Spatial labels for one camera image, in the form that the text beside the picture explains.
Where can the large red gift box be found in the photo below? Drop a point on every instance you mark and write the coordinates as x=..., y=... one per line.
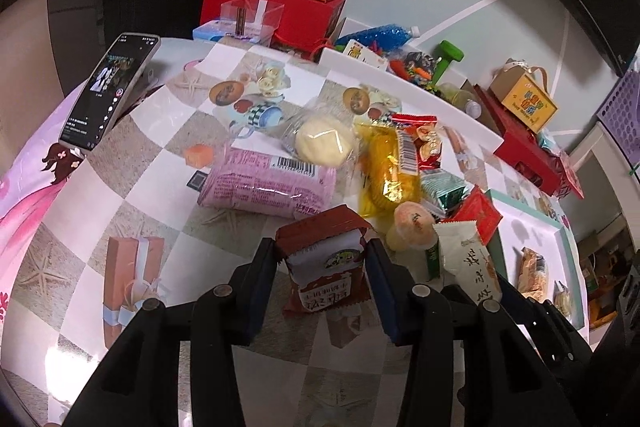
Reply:
x=520, y=149

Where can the blue bead bottle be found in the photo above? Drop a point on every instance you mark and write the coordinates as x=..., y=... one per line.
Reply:
x=385, y=37

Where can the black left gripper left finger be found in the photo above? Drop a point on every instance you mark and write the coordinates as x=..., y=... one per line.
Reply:
x=229, y=315

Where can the brown bread packet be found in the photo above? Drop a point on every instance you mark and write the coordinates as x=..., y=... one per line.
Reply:
x=533, y=280

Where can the white shelf unit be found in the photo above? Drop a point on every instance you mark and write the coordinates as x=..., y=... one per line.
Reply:
x=611, y=188

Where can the orange jelly cup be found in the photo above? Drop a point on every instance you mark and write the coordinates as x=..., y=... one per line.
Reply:
x=412, y=228

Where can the purple perforated basket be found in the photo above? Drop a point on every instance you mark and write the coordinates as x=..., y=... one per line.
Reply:
x=619, y=114

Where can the green dumbbell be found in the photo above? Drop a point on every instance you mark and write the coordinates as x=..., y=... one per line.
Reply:
x=446, y=53

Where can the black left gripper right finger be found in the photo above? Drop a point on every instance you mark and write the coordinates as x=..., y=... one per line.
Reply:
x=417, y=316

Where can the white tray teal rim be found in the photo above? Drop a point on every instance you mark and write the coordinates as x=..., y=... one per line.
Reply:
x=522, y=227

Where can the small snack in tray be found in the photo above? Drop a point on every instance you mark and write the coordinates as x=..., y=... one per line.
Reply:
x=562, y=299

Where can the yellow cake packet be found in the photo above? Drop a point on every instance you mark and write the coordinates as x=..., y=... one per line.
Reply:
x=389, y=168

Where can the dark red white packet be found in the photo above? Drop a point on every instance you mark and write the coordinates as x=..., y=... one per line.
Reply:
x=324, y=256

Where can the white rice cracker packet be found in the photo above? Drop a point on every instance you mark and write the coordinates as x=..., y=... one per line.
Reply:
x=465, y=258

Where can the clear plastic box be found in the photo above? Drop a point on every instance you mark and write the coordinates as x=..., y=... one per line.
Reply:
x=260, y=12

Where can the red yellow snack bag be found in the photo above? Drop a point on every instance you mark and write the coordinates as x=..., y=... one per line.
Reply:
x=423, y=133

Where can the green foil snack packet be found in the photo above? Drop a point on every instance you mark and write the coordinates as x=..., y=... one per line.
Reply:
x=441, y=191

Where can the smartphone on stand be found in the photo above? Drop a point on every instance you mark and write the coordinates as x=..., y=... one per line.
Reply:
x=107, y=90

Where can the long red foil packet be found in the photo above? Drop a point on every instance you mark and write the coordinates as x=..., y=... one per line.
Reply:
x=477, y=207

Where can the white cardboard storage box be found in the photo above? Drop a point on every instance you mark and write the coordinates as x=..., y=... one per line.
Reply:
x=410, y=86

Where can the blue tissue pack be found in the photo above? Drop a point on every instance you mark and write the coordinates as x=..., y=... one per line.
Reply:
x=215, y=30

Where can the yellow children's day gift box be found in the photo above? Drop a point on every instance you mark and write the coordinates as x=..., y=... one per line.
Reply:
x=523, y=90

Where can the red patterned lidded box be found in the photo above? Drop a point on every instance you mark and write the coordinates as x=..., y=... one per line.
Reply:
x=568, y=180

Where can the colourful toy pile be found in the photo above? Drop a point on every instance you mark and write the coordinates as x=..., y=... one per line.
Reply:
x=414, y=66

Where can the pale bun clear wrapper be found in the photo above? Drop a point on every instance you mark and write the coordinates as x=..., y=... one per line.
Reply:
x=319, y=138

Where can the pink snack pack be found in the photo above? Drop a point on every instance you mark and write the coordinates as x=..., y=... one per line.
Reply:
x=271, y=185

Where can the red box under orange box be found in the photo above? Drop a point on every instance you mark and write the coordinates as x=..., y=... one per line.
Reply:
x=303, y=25

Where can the playing card box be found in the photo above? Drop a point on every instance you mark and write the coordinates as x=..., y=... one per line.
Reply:
x=361, y=53

